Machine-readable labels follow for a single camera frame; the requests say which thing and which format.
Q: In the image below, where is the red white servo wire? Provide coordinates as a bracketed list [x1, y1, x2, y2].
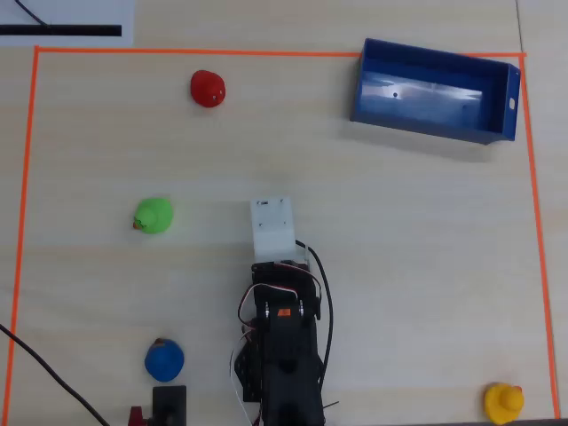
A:
[237, 261, 323, 332]

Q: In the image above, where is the thick black cable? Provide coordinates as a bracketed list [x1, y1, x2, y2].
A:
[0, 323, 110, 426]

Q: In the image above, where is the red rubber duck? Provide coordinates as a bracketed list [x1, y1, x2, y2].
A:
[190, 69, 226, 109]

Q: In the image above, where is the yellow rubber duck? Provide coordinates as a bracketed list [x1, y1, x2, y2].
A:
[483, 382, 525, 426]

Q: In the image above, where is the blue rubber duck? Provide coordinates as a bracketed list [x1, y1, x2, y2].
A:
[144, 338, 185, 383]

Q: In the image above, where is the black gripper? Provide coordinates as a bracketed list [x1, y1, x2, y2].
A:
[251, 260, 314, 286]

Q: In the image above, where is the thin black cable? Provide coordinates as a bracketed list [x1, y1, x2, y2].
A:
[14, 0, 52, 30]

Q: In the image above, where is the black table clamp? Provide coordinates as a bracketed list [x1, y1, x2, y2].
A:
[152, 385, 188, 426]

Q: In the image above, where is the green rubber duck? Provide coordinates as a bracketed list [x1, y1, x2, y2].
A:
[131, 197, 174, 235]

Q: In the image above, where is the black strip on paper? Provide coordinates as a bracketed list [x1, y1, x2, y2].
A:
[0, 24, 122, 37]

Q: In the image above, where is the blue plastic box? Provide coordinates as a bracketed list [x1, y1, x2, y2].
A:
[349, 37, 521, 146]

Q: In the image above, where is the orange tape strip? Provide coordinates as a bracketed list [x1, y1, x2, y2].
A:
[518, 53, 561, 421]
[34, 45, 527, 59]
[0, 46, 41, 426]

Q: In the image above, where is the black camera cable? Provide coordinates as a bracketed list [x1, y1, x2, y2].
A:
[295, 239, 335, 372]

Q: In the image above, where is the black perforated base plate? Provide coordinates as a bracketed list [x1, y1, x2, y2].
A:
[233, 342, 264, 403]

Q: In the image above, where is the white paper sheet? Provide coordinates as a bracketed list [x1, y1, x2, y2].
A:
[0, 0, 135, 47]

